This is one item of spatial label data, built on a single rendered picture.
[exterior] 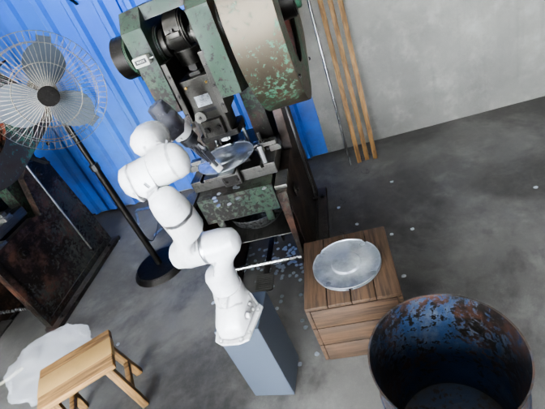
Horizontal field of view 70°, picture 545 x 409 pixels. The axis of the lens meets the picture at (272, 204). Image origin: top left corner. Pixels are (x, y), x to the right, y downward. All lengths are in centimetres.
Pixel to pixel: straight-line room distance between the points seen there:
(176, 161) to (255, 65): 50
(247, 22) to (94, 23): 203
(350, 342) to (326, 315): 20
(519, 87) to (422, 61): 74
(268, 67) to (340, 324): 103
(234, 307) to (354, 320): 50
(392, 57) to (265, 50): 177
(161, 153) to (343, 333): 104
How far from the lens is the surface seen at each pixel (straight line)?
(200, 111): 189
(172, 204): 115
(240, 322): 145
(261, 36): 142
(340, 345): 179
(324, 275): 169
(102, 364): 198
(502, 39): 329
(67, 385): 203
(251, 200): 190
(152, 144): 122
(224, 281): 139
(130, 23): 185
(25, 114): 233
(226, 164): 186
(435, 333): 152
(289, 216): 186
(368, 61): 308
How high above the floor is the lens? 153
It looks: 32 degrees down
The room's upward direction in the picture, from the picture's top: 22 degrees counter-clockwise
